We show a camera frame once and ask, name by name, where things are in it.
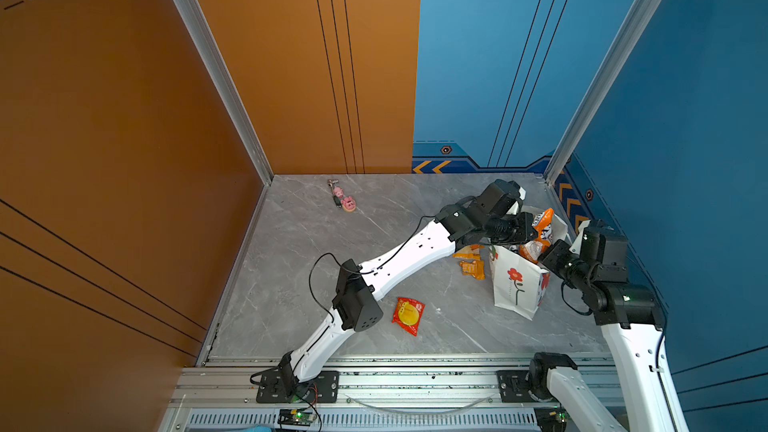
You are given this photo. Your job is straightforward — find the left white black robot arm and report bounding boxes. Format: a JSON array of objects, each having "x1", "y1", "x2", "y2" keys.
[{"x1": 278, "y1": 179, "x2": 535, "y2": 391}]

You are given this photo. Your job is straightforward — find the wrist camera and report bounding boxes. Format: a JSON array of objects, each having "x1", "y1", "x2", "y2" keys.
[
  {"x1": 508, "y1": 186, "x2": 526, "y2": 215},
  {"x1": 570, "y1": 220, "x2": 593, "y2": 255}
]

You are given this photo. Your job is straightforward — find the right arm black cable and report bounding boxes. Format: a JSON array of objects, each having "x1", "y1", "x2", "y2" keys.
[{"x1": 560, "y1": 278, "x2": 682, "y2": 432}]

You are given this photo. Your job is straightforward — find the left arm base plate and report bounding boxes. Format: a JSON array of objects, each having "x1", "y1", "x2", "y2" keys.
[{"x1": 249, "y1": 369, "x2": 340, "y2": 404}]

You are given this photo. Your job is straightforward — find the red yellow snack packet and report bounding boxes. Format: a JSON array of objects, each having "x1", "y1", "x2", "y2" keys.
[{"x1": 392, "y1": 297, "x2": 425, "y2": 337}]

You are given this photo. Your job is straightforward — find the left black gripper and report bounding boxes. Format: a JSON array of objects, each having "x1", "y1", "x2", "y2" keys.
[{"x1": 480, "y1": 210, "x2": 540, "y2": 245}]

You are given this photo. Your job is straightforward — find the pink keychain toy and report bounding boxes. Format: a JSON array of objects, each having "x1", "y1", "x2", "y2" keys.
[{"x1": 327, "y1": 179, "x2": 357, "y2": 212}]

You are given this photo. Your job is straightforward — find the aluminium mounting rail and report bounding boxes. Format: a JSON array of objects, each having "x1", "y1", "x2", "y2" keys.
[{"x1": 157, "y1": 353, "x2": 685, "y2": 432}]

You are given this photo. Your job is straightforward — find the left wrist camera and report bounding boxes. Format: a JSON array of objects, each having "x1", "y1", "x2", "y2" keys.
[{"x1": 508, "y1": 186, "x2": 526, "y2": 215}]

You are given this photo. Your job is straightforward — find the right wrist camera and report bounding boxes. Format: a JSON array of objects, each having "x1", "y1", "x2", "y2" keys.
[{"x1": 570, "y1": 220, "x2": 593, "y2": 255}]

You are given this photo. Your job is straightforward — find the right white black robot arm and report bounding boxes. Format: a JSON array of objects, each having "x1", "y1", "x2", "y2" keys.
[{"x1": 528, "y1": 220, "x2": 688, "y2": 431}]

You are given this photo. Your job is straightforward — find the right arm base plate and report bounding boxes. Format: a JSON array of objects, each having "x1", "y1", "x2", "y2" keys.
[{"x1": 496, "y1": 370, "x2": 553, "y2": 403}]

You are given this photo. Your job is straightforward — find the orange snack bag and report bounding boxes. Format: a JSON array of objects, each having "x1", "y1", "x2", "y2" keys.
[{"x1": 518, "y1": 208, "x2": 554, "y2": 264}]

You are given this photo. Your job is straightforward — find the green circuit board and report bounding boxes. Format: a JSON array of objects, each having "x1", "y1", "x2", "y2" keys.
[{"x1": 277, "y1": 409, "x2": 318, "y2": 430}]

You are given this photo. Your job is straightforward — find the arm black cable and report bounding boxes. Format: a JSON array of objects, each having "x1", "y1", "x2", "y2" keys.
[
  {"x1": 308, "y1": 194, "x2": 475, "y2": 325},
  {"x1": 560, "y1": 278, "x2": 682, "y2": 432}
]

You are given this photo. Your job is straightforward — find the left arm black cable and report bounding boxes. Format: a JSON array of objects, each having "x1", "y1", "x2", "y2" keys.
[{"x1": 308, "y1": 194, "x2": 475, "y2": 325}]

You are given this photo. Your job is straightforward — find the orange cone snack packet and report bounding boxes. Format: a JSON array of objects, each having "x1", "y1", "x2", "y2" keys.
[{"x1": 460, "y1": 259, "x2": 486, "y2": 281}]

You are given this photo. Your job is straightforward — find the white floral paper bag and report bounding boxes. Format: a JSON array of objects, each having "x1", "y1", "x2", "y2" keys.
[{"x1": 489, "y1": 206, "x2": 568, "y2": 320}]

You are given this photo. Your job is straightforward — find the small orange snack packet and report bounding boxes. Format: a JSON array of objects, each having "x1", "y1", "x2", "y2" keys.
[{"x1": 453, "y1": 245, "x2": 483, "y2": 261}]

